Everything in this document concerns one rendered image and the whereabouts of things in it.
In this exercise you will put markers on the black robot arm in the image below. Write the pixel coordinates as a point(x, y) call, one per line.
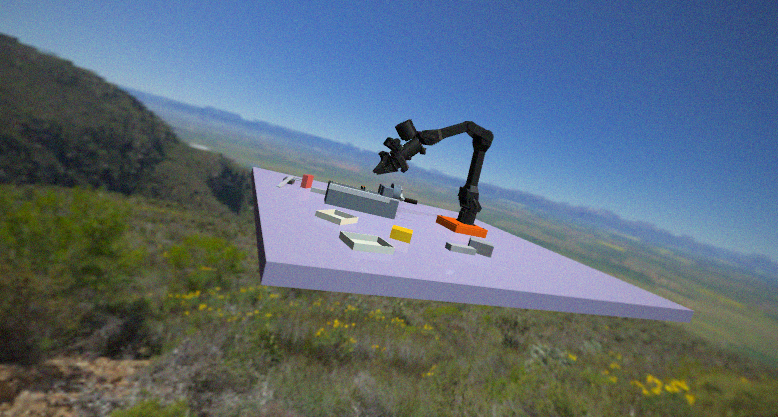
point(482, 140)

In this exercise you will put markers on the yellow square block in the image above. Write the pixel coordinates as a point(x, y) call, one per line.
point(401, 234)

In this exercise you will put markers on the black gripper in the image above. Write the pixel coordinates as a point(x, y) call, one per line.
point(391, 163)

